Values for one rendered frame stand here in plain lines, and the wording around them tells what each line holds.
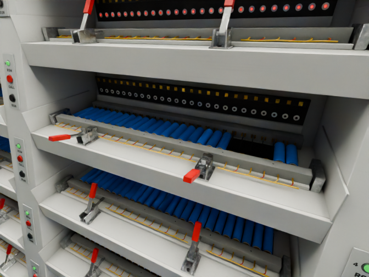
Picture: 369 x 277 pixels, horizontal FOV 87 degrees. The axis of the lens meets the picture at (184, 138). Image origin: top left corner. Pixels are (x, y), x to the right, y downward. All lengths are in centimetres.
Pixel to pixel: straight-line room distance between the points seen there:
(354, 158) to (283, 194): 10
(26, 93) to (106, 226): 35
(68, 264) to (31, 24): 62
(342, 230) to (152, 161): 29
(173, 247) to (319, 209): 29
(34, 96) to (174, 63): 37
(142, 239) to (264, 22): 51
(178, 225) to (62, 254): 42
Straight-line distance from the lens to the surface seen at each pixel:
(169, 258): 46
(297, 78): 28
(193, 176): 26
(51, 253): 78
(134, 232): 50
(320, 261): 36
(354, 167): 30
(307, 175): 34
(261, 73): 28
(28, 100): 58
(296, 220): 32
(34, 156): 61
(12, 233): 92
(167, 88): 49
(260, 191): 32
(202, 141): 38
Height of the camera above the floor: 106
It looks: 15 degrees down
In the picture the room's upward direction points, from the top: 6 degrees clockwise
